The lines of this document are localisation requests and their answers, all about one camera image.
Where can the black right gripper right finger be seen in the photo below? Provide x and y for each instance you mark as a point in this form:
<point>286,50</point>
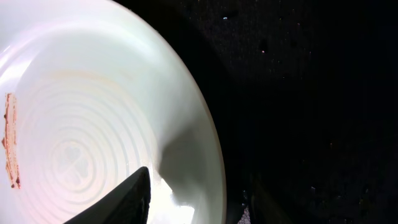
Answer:
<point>245,219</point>

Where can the light blue plate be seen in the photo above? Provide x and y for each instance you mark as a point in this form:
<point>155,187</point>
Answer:
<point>90,93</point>

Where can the black round tray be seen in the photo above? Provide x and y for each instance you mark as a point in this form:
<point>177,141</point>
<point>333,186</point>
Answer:
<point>304,99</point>

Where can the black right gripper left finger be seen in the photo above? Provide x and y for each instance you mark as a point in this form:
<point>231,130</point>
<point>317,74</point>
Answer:
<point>128,203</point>

